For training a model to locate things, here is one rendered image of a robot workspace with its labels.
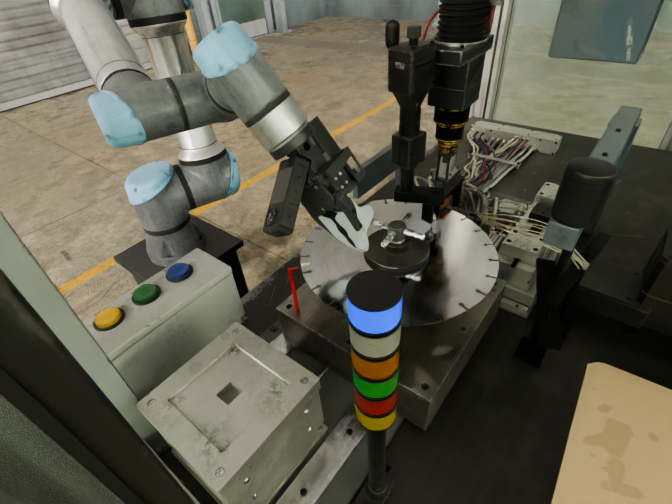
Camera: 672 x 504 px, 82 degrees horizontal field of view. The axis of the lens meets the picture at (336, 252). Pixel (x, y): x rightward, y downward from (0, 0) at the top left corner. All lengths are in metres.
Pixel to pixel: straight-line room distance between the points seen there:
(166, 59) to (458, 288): 0.74
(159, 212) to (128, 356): 0.40
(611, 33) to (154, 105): 0.60
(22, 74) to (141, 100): 5.82
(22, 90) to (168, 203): 5.48
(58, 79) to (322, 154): 6.06
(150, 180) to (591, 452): 0.97
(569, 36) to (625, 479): 0.62
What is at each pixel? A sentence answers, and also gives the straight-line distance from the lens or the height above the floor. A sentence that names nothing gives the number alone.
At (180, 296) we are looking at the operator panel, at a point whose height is 0.90.
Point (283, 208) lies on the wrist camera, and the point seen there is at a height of 1.10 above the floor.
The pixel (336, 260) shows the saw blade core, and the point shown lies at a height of 0.95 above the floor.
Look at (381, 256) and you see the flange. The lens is 0.65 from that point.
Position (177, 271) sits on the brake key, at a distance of 0.79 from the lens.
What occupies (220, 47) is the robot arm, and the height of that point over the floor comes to 1.28.
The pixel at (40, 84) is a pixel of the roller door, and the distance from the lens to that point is 6.48.
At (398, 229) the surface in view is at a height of 1.00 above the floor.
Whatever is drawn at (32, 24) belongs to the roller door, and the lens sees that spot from 6.45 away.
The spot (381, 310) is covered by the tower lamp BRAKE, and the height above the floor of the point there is 1.16.
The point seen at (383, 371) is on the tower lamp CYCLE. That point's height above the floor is 1.08.
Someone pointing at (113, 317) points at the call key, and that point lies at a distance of 0.76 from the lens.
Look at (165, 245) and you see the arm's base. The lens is 1.07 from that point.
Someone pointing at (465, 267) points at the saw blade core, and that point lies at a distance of 0.66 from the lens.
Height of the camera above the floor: 1.38
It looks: 39 degrees down
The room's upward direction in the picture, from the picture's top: 5 degrees counter-clockwise
